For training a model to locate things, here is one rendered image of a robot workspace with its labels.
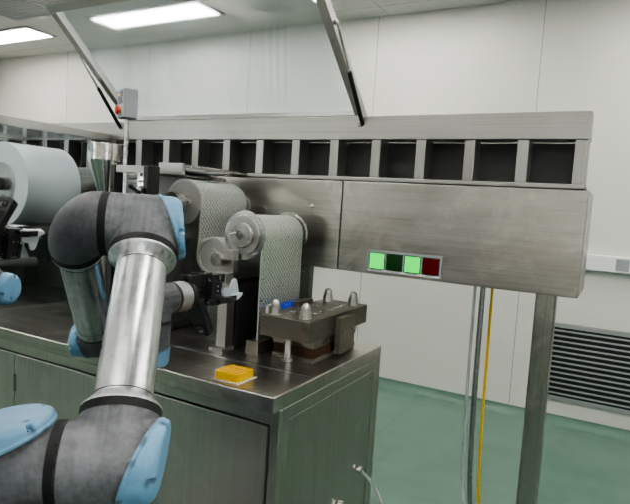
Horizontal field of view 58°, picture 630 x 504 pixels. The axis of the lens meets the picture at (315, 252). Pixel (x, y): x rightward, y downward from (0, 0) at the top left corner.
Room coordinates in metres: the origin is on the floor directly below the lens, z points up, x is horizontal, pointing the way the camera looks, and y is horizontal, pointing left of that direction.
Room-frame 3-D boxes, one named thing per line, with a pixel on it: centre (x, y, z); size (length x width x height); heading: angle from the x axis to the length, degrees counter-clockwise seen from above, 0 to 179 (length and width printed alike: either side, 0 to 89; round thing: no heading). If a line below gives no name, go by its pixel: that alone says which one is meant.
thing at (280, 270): (1.77, 0.10, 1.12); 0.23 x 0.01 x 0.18; 151
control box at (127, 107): (1.98, 0.69, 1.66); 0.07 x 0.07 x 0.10; 37
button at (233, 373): (1.41, 0.19, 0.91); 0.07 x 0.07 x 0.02; 61
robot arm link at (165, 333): (1.30, 0.38, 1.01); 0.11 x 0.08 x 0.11; 100
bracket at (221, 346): (1.67, 0.26, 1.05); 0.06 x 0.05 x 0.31; 151
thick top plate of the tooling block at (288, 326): (1.75, -0.02, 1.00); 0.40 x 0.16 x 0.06; 151
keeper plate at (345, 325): (1.71, -0.11, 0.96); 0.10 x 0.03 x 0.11; 151
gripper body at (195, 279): (1.44, 0.29, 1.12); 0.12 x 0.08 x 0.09; 151
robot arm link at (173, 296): (1.30, 0.36, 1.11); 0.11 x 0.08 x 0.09; 151
